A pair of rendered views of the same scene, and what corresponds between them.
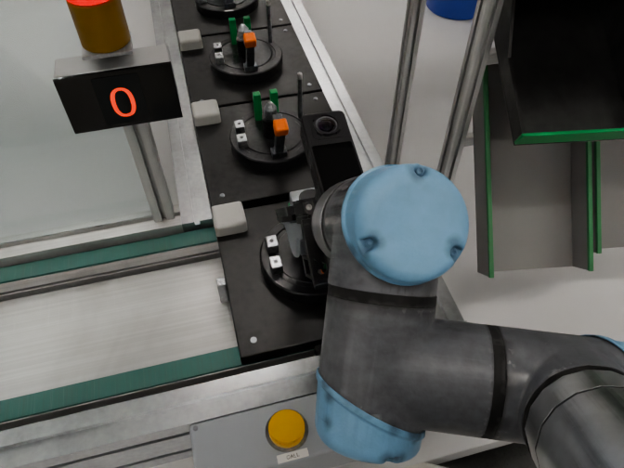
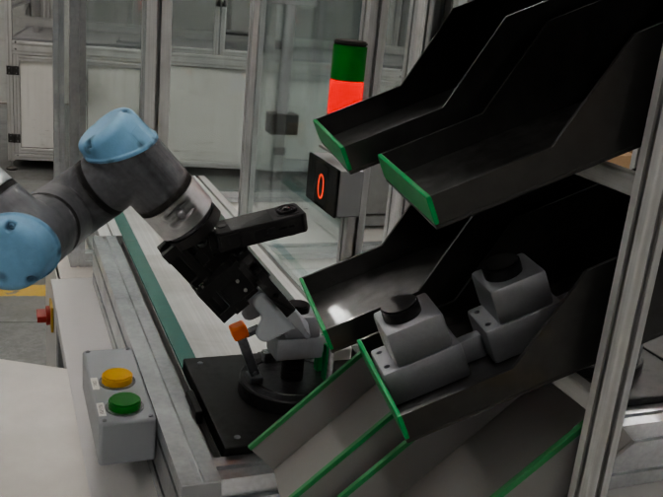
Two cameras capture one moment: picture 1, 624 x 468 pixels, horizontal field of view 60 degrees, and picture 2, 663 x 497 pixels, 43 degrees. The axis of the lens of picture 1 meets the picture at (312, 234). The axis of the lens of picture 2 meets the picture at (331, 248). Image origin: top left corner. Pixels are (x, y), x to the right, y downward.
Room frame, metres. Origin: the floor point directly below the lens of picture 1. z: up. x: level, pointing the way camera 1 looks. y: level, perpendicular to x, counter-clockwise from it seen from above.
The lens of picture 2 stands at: (0.35, -1.00, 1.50)
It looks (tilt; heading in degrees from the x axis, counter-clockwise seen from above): 18 degrees down; 82
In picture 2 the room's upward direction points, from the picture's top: 6 degrees clockwise
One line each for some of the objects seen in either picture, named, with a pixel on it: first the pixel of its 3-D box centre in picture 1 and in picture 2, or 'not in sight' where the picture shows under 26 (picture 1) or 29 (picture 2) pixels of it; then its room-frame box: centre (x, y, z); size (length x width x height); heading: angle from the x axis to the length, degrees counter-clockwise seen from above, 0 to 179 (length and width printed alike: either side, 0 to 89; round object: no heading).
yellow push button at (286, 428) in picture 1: (286, 429); (116, 380); (0.22, 0.03, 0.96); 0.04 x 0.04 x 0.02
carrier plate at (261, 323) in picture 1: (311, 265); (289, 396); (0.45, 0.00, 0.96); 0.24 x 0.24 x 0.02; 15
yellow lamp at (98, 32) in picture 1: (99, 18); not in sight; (0.52, 0.21, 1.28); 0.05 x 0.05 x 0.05
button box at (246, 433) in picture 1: (287, 439); (116, 400); (0.22, 0.03, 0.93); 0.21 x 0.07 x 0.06; 105
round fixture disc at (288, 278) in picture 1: (311, 256); (291, 384); (0.45, 0.00, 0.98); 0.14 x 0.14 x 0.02
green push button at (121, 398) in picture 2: not in sight; (124, 405); (0.24, -0.04, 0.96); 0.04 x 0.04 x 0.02
